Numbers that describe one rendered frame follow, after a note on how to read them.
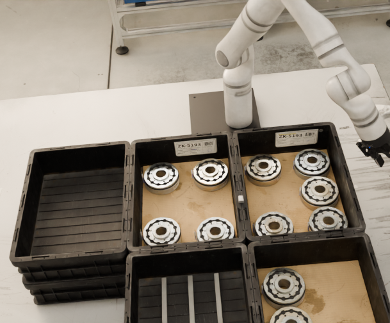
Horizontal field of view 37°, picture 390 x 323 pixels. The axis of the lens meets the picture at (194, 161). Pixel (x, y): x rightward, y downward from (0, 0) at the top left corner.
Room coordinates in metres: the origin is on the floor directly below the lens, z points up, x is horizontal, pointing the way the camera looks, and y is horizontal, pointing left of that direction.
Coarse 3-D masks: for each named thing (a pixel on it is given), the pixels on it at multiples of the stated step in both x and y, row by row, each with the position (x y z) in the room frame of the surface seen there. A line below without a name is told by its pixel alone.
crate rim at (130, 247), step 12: (216, 132) 1.25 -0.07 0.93; (228, 132) 1.24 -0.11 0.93; (132, 144) 1.24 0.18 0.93; (228, 144) 1.19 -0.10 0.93; (132, 156) 1.19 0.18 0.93; (132, 168) 1.14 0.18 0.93; (132, 180) 1.10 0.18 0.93; (132, 192) 1.06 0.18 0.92; (132, 204) 1.01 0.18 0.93; (240, 204) 0.97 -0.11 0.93; (132, 216) 0.97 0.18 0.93; (240, 216) 0.93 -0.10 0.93; (132, 228) 0.93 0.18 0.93; (240, 228) 0.89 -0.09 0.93; (132, 240) 0.89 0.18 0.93; (216, 240) 0.86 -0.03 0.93; (228, 240) 0.86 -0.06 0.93; (240, 240) 0.85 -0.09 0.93; (132, 252) 0.86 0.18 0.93
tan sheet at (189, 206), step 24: (144, 168) 1.23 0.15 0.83; (192, 168) 1.21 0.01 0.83; (144, 192) 1.13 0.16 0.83; (192, 192) 1.11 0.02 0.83; (216, 192) 1.10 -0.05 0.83; (144, 216) 1.05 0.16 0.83; (168, 216) 1.04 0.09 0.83; (192, 216) 1.03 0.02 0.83; (216, 216) 1.02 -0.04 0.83; (192, 240) 0.94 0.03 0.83
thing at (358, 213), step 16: (256, 128) 1.24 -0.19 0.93; (272, 128) 1.23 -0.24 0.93; (288, 128) 1.23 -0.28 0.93; (304, 128) 1.22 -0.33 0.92; (336, 144) 1.14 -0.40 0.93; (240, 160) 1.12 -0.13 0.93; (240, 176) 1.06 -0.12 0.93; (240, 192) 1.01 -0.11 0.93; (352, 192) 0.96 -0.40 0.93; (256, 240) 0.85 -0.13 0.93
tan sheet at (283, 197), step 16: (288, 160) 1.19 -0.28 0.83; (288, 176) 1.13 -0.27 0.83; (256, 192) 1.08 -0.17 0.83; (272, 192) 1.08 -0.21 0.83; (288, 192) 1.07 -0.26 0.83; (256, 208) 1.03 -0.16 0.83; (272, 208) 1.02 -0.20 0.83; (288, 208) 1.01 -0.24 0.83; (304, 208) 1.01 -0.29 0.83; (336, 208) 0.99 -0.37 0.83; (304, 224) 0.95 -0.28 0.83
